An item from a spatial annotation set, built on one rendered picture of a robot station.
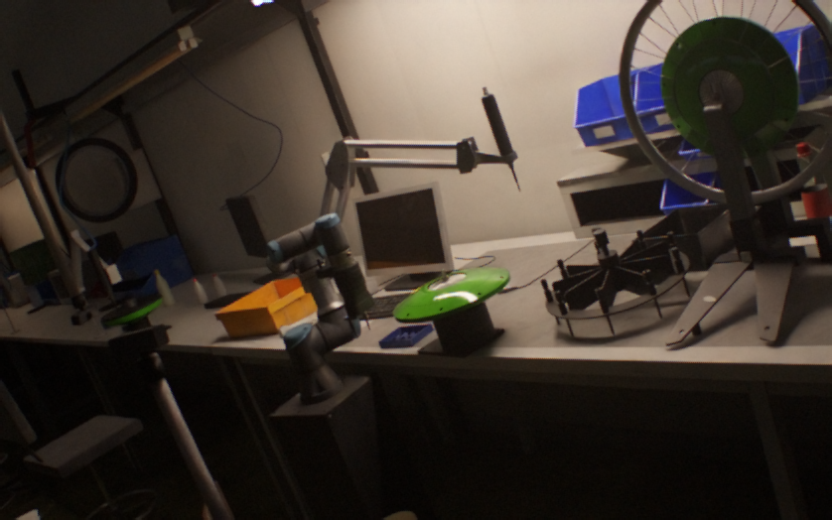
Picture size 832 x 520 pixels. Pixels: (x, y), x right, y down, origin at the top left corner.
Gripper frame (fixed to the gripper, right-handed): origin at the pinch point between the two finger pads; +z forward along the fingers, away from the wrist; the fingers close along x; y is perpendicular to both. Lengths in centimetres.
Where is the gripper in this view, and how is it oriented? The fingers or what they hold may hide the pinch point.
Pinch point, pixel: (363, 333)
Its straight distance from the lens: 227.5
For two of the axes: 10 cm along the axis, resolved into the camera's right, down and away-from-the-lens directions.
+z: 3.4, 9.2, 2.1
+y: 7.7, -1.4, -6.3
